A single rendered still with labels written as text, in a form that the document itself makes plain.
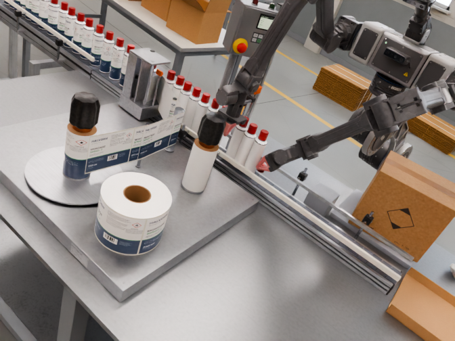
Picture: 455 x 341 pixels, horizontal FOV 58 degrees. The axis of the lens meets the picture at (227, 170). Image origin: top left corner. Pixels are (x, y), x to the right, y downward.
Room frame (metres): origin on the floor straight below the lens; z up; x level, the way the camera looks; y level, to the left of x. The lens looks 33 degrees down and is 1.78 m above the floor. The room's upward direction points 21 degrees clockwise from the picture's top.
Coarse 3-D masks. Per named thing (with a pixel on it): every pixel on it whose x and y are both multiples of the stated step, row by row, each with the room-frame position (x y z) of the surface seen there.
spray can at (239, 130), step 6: (246, 120) 1.48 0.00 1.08; (240, 126) 1.48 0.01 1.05; (246, 126) 1.49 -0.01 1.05; (234, 132) 1.48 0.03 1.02; (240, 132) 1.47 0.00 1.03; (234, 138) 1.48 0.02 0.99; (240, 138) 1.47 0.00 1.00; (234, 144) 1.47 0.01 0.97; (228, 150) 1.48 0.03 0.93; (234, 150) 1.47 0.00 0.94; (234, 156) 1.48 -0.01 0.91
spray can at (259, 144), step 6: (264, 132) 1.44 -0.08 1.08; (258, 138) 1.44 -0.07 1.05; (264, 138) 1.43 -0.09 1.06; (258, 144) 1.42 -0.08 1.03; (264, 144) 1.43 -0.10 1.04; (252, 150) 1.43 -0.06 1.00; (258, 150) 1.42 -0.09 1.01; (252, 156) 1.42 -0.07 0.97; (258, 156) 1.42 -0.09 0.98; (246, 162) 1.43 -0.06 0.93; (252, 162) 1.42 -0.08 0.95; (258, 162) 1.43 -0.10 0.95; (252, 168) 1.42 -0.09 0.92
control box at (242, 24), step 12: (240, 0) 1.60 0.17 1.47; (252, 0) 1.66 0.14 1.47; (240, 12) 1.56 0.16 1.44; (252, 12) 1.57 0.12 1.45; (264, 12) 1.59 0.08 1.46; (276, 12) 1.62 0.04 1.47; (228, 24) 1.63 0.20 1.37; (240, 24) 1.55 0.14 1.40; (252, 24) 1.58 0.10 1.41; (228, 36) 1.60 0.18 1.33; (240, 36) 1.56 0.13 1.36; (228, 48) 1.57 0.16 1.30; (252, 48) 1.59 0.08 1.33
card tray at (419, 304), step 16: (416, 272) 1.23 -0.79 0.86; (400, 288) 1.15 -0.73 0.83; (416, 288) 1.18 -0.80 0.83; (432, 288) 1.20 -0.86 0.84; (400, 304) 1.07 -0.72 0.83; (416, 304) 1.10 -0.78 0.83; (432, 304) 1.13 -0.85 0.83; (448, 304) 1.16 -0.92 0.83; (400, 320) 0.99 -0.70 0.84; (416, 320) 1.02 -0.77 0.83; (432, 320) 1.05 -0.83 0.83; (448, 320) 1.08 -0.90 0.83; (432, 336) 0.95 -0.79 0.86; (448, 336) 1.01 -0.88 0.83
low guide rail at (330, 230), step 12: (192, 132) 1.54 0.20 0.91; (228, 156) 1.45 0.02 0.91; (240, 168) 1.42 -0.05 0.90; (276, 192) 1.34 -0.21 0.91; (288, 204) 1.31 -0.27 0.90; (312, 216) 1.26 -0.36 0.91; (324, 228) 1.24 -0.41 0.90; (348, 240) 1.20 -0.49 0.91; (360, 252) 1.17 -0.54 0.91; (372, 264) 1.15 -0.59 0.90; (396, 276) 1.11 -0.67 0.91
